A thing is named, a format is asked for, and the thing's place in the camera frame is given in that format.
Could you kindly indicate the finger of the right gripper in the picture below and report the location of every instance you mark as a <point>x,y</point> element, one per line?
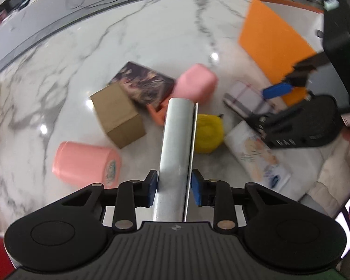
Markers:
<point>276,90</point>

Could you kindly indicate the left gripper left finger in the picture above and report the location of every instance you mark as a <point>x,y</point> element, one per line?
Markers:
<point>131,195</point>

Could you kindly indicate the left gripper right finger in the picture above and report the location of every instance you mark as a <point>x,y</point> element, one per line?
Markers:
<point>218,195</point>

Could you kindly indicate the silver metal box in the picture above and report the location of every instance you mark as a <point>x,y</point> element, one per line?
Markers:
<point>176,163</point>

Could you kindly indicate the plaid cloth packet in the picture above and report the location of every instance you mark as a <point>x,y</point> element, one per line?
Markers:
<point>246,101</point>

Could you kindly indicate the pink cylinder container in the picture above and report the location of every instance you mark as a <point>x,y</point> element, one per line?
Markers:
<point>81,164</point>

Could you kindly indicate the white lotion tube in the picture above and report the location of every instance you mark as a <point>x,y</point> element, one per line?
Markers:
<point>262,166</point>

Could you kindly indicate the white storage box orange rim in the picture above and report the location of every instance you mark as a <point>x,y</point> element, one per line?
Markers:
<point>277,34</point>

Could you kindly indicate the yellow round object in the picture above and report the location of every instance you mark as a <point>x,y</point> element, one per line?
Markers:
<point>209,133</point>

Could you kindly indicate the brown cardboard box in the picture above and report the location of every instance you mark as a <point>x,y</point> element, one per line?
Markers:
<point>117,115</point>

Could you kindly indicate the dark patterned box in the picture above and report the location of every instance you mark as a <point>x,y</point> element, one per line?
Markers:
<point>144,85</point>

